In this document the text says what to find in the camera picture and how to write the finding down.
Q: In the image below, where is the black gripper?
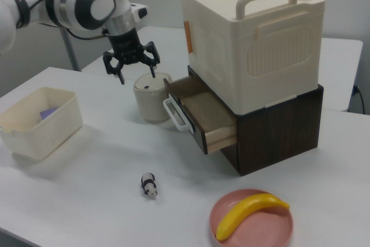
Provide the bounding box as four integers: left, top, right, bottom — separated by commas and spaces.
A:
103, 27, 161, 86

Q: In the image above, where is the dark wooden drawer white handle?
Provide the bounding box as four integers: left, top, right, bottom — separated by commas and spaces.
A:
162, 75, 238, 155

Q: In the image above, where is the dark wooden drawer cabinet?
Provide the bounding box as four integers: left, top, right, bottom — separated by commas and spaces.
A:
187, 66, 324, 177

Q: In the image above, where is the cream lidded trash can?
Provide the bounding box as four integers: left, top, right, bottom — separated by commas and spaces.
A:
132, 71, 174, 123

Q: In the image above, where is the purple foam block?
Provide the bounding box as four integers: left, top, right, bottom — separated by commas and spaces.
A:
39, 107, 61, 121

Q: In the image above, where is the white plastic bin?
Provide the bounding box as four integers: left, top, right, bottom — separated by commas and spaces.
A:
0, 86, 84, 161

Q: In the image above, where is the panda toy figure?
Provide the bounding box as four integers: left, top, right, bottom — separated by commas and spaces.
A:
140, 172, 158, 201

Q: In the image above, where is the yellow toy banana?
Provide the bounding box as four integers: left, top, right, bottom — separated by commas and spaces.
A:
215, 193, 290, 241

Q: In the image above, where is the pink plate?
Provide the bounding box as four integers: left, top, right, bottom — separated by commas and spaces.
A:
209, 188, 294, 247

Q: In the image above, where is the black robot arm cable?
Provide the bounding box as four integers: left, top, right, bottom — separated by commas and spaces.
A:
28, 0, 110, 41

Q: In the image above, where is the cream plastic box with handles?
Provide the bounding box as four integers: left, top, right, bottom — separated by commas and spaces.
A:
179, 0, 327, 115

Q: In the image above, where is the black power cable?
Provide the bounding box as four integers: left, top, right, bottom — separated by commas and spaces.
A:
351, 84, 365, 115

